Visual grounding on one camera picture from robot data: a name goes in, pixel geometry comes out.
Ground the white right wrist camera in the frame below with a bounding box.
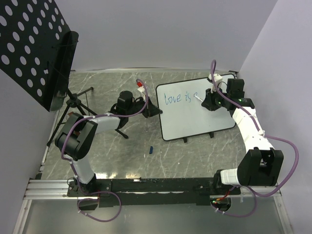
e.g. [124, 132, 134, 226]
[208, 74, 222, 93]

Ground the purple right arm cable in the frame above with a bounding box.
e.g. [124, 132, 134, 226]
[210, 59, 299, 197]

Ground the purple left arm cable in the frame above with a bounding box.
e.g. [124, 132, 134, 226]
[60, 78, 150, 195]

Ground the aluminium rail frame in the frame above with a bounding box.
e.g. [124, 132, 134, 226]
[12, 68, 293, 234]

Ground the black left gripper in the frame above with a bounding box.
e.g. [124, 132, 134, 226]
[127, 95, 162, 119]

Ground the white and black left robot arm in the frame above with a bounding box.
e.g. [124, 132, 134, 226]
[55, 91, 163, 196]

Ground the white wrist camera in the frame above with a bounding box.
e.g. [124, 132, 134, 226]
[136, 79, 149, 102]
[208, 74, 222, 93]

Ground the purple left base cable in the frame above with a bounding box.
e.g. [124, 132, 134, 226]
[77, 190, 122, 223]

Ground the black perforated music stand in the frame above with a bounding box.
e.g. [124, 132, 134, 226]
[0, 0, 129, 147]

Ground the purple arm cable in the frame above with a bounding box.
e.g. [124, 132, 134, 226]
[60, 78, 150, 195]
[210, 59, 299, 197]

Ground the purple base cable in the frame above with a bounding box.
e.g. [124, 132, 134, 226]
[212, 184, 258, 217]
[77, 190, 122, 223]

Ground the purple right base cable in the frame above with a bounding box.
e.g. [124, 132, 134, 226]
[212, 184, 258, 217]

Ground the brown wooden metronome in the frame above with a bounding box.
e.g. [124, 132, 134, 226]
[68, 112, 82, 136]

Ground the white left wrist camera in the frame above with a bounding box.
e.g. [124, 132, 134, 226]
[136, 79, 149, 102]

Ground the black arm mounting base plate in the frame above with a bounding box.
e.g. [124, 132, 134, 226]
[67, 177, 242, 208]

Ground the white whiteboard with black frame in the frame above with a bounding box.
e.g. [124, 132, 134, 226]
[156, 78, 235, 141]

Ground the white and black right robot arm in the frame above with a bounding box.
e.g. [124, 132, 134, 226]
[201, 74, 284, 194]

